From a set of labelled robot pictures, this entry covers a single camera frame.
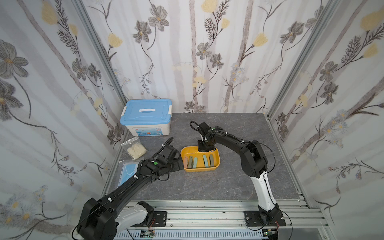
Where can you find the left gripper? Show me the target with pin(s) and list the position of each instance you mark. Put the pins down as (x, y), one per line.
(177, 167)

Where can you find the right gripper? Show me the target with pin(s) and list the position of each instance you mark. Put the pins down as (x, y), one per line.
(205, 145)

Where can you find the yellow plastic tray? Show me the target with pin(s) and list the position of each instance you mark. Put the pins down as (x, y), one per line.
(193, 151)

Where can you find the olive grey folding fruit knife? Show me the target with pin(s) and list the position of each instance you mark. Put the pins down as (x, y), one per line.
(211, 158)

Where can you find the teal folding fruit knife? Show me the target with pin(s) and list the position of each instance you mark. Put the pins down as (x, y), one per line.
(206, 161)

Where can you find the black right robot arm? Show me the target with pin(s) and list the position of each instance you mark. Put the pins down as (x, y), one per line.
(254, 164)

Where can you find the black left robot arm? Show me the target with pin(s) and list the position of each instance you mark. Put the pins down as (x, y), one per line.
(102, 219)

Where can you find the pink folding fruit knife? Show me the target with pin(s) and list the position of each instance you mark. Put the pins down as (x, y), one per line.
(185, 162)

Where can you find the grey-green folding fruit knife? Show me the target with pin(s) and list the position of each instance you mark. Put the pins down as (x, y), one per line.
(190, 163)

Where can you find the blue lid storage box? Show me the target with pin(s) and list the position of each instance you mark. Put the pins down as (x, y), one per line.
(147, 117)

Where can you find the bag of white gloves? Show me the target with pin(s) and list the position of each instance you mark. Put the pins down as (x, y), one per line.
(134, 148)

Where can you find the blue face mask pack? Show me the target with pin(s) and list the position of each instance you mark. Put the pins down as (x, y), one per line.
(128, 171)

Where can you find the small circuit board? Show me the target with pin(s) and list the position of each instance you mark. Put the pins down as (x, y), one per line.
(147, 234)

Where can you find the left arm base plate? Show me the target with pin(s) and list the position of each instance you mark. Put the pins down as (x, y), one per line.
(155, 219)

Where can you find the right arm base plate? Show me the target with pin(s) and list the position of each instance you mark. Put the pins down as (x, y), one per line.
(262, 219)

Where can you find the aluminium frame rail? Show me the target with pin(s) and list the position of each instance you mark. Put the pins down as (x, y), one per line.
(225, 220)

